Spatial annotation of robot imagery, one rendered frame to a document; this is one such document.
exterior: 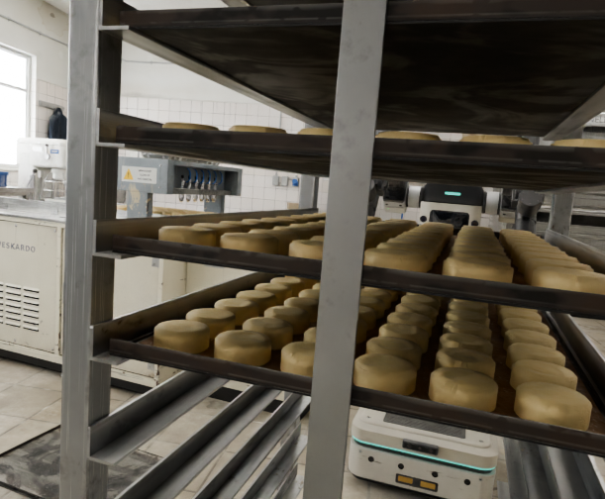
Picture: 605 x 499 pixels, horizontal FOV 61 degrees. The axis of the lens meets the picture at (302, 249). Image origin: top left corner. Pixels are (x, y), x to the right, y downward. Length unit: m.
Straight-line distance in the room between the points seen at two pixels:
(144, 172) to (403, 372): 2.22
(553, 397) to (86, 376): 0.37
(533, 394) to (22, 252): 2.90
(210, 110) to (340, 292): 6.69
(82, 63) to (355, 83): 0.22
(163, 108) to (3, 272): 4.45
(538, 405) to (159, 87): 7.09
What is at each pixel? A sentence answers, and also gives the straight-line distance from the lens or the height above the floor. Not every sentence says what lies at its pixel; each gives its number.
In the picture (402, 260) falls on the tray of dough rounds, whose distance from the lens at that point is 0.39.
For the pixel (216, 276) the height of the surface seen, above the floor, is 0.63.
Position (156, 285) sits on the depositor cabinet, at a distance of 2.55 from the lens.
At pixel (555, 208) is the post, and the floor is 1.10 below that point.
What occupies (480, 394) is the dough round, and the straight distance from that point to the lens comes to 0.41.
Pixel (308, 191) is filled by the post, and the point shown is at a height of 1.10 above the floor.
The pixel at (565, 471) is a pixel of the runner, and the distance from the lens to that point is 0.59.
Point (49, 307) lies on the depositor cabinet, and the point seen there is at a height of 0.37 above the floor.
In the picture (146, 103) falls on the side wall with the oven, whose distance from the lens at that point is 7.39.
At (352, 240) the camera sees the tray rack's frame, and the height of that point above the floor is 1.07.
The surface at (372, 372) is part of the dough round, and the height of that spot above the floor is 0.97.
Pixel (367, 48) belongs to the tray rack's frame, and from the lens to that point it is 0.38.
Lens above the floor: 1.11
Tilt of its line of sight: 7 degrees down
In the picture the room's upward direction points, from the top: 4 degrees clockwise
